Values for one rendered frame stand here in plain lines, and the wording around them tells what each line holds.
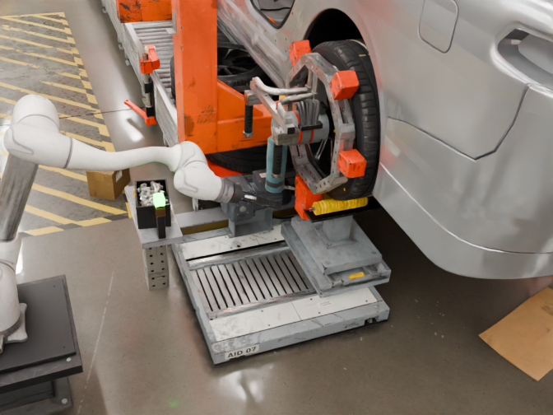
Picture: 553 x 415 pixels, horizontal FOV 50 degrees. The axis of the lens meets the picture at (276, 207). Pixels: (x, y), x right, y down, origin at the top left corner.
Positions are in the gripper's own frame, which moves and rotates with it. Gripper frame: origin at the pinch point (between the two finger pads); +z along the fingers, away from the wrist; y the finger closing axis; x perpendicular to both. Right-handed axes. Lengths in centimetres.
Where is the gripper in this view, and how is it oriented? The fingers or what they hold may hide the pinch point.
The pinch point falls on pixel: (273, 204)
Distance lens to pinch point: 229.1
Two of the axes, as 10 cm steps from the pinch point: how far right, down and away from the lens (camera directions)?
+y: 5.5, 0.8, -8.3
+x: 2.2, -9.7, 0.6
